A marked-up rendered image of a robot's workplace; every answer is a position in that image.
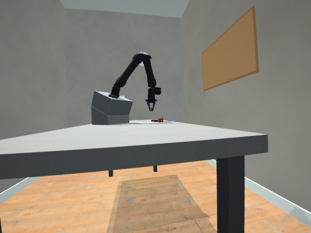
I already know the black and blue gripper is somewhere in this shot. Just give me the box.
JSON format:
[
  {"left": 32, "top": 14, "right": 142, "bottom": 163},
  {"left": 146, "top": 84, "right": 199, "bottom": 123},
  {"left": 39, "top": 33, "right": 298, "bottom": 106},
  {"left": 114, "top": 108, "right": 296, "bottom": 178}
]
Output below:
[{"left": 145, "top": 94, "right": 156, "bottom": 109}]

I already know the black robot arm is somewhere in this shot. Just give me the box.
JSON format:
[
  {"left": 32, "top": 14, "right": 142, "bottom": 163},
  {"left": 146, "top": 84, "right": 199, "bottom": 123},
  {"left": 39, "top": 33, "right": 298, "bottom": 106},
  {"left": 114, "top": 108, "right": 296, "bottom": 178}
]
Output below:
[{"left": 108, "top": 53, "right": 161, "bottom": 99}]

